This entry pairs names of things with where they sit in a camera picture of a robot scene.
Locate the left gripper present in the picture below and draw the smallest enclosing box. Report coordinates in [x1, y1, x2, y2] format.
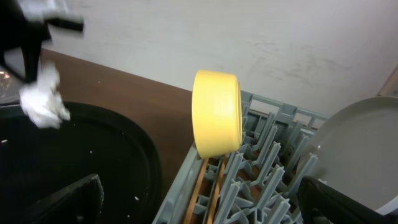
[1, 0, 51, 83]

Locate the black round tray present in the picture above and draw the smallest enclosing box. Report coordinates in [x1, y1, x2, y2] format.
[1, 102, 162, 223]

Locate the grey round plate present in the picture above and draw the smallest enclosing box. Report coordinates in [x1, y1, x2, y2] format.
[303, 96, 397, 215]

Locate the white tissue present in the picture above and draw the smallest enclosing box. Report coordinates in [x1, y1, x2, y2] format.
[19, 62, 70, 129]

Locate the wooden chopstick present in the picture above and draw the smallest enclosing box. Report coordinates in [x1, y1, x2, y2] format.
[206, 155, 228, 224]
[183, 159, 208, 224]

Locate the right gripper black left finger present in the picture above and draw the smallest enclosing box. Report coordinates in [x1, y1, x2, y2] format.
[18, 174, 104, 223]

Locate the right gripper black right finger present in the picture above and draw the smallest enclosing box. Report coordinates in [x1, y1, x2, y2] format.
[297, 176, 397, 224]

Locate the yellow bowl with food scraps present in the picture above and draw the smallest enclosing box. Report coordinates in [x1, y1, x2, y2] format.
[192, 70, 243, 159]

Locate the grey dishwasher rack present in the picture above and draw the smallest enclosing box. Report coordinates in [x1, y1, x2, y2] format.
[154, 91, 327, 224]

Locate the clear plastic bin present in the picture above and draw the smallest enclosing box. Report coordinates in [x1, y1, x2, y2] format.
[1, 67, 25, 105]

